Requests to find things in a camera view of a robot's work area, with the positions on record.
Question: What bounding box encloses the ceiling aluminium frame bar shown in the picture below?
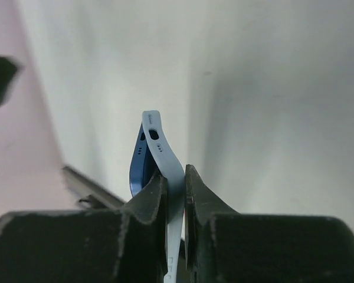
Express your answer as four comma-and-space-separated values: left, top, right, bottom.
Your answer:
62, 166, 125, 210

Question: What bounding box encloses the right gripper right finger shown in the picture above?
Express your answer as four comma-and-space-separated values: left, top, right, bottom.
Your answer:
185, 164, 354, 282

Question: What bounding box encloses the phone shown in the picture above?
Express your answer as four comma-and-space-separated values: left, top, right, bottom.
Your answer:
129, 124, 157, 197

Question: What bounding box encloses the light blue phone case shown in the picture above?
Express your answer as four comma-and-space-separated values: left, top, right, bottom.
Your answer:
142, 110, 185, 282

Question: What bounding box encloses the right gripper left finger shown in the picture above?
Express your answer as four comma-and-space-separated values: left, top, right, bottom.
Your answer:
0, 172, 168, 282

